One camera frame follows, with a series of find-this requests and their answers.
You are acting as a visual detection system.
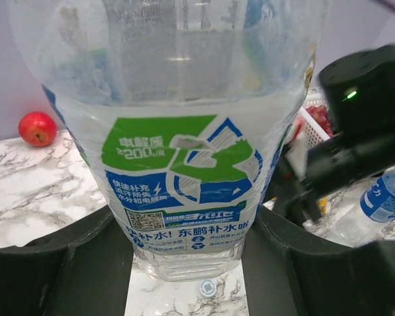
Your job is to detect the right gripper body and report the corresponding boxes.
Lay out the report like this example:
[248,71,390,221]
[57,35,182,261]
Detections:
[263,143,326,227]

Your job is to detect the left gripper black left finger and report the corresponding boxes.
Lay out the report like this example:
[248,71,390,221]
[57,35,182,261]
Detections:
[0,207,133,315]

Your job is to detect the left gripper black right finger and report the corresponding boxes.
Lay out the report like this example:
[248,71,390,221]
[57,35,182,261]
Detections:
[242,207,395,316]

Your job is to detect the white plastic basket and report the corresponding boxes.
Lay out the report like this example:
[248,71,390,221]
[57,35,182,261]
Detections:
[298,88,330,149]

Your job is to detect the blue label plastic bottle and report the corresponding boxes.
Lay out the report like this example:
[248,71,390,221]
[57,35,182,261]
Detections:
[335,171,395,246]

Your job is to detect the yellow snack packet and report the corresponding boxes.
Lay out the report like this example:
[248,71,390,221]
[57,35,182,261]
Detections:
[318,197,330,215]

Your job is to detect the red apple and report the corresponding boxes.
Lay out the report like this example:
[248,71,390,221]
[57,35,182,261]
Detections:
[18,111,57,147]

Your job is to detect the small clear labelled bottle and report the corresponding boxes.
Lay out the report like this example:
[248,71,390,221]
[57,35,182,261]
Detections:
[7,1,330,281]

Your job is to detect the red grape bunch left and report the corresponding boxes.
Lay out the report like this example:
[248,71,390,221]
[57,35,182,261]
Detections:
[306,105,334,137]

